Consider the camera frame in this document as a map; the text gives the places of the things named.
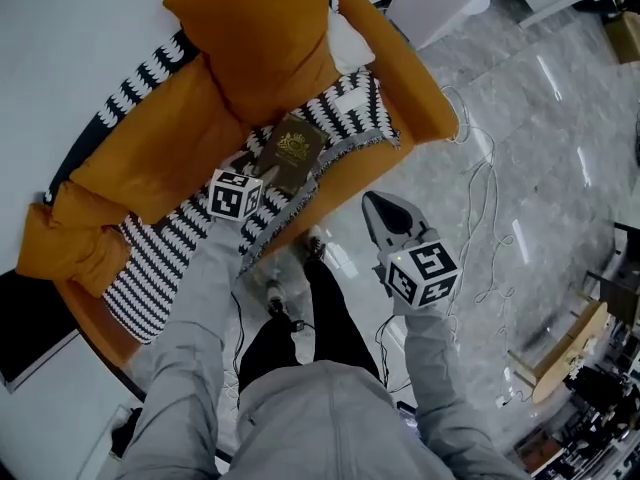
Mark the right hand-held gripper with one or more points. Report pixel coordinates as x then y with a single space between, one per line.
425 270

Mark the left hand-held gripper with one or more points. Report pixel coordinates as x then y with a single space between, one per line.
234 198

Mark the brown book with gold emblem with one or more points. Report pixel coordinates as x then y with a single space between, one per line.
295 153

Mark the orange sofa seat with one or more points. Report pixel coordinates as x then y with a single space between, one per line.
400 78

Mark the person's left forearm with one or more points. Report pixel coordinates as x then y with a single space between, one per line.
200 288

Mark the person's right forearm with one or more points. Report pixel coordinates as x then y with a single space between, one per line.
430 348

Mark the person's right shoe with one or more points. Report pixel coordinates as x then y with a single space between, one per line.
315 244

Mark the person's shoe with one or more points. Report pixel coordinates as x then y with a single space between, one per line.
315 244
275 295

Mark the long orange cushion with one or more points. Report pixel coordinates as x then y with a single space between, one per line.
165 138

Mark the person's right leg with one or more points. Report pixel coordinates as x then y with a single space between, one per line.
335 318

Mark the person's leg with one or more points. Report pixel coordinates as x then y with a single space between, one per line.
335 318
270 353

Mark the person's left shoe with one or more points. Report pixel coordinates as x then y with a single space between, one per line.
275 295

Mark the large orange back cushion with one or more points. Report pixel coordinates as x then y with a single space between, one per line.
265 38

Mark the black white patterned blanket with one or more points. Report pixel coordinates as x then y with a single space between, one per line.
165 258
145 75

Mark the black power adapter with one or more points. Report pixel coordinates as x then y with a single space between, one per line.
298 326

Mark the white pillow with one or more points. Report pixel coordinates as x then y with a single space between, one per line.
350 43

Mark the person's left leg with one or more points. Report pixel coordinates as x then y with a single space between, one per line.
270 353

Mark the small orange cushion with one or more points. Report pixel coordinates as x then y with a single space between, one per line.
70 248

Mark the white power adapter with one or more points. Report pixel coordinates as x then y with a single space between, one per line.
500 401

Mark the person's gray hooded top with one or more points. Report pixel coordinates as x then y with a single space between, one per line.
325 423

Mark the round wooden table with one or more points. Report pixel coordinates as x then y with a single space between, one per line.
575 348

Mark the black chair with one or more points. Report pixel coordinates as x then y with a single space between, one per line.
617 278

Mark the black panel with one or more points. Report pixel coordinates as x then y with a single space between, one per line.
30 328

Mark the cardboard box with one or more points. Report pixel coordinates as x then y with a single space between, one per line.
626 35

